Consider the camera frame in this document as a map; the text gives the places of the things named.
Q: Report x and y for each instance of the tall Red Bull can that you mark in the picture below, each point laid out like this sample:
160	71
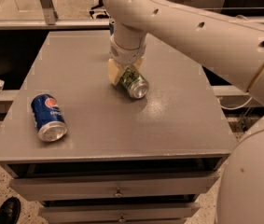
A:
111	26

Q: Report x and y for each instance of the lower grey drawer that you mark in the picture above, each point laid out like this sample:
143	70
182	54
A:
119	213

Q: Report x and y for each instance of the black office chair base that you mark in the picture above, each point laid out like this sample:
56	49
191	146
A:
98	11

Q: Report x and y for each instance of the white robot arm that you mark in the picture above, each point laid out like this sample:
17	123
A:
234	50

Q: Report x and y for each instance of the upper grey drawer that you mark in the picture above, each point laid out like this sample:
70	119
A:
113	186

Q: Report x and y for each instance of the green soda can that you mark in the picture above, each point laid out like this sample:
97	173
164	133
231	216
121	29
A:
134	83

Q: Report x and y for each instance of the grey drawer cabinet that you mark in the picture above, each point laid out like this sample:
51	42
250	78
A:
178	127

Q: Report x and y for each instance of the blue Pepsi can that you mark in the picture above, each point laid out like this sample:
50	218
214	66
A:
48	118

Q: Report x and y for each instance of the grey drawer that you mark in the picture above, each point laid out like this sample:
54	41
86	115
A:
113	186
119	213

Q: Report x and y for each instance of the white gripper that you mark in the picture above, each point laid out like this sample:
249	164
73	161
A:
126	55

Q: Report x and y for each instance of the metal railing frame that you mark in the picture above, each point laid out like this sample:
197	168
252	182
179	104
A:
44	16

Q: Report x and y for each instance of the black shoe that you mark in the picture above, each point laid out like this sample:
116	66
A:
10	211

